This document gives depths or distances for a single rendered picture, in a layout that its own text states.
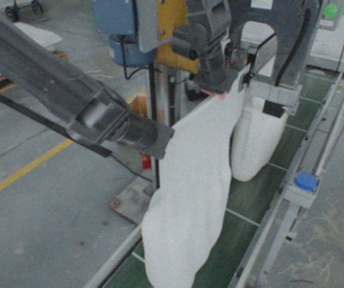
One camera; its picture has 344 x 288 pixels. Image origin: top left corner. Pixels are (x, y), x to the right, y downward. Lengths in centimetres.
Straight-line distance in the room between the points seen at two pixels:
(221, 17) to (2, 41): 41
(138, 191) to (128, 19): 134
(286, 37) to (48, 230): 161
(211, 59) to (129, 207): 135
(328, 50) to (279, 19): 290
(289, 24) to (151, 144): 49
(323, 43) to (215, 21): 314
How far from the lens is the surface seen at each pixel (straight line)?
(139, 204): 184
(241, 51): 91
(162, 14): 85
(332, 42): 368
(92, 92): 37
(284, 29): 83
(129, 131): 45
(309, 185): 90
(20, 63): 34
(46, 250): 182
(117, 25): 79
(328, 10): 79
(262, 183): 152
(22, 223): 199
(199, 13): 59
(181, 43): 68
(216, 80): 70
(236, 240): 128
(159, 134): 53
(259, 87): 91
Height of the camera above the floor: 146
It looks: 40 degrees down
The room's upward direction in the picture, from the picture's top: straight up
